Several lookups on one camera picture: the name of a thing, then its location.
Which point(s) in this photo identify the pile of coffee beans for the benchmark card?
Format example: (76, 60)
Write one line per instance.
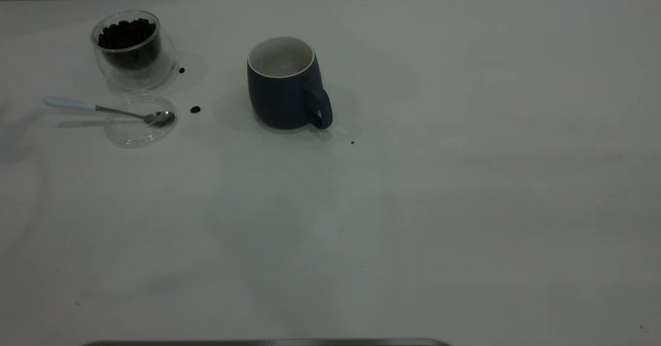
(126, 36)

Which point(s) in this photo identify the clear double-wall glass jar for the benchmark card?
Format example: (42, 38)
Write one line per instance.
(116, 80)

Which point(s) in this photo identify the clear glass lid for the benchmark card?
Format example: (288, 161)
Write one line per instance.
(129, 137)

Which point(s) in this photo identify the dark grey ceramic mug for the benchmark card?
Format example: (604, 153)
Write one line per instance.
(279, 103)

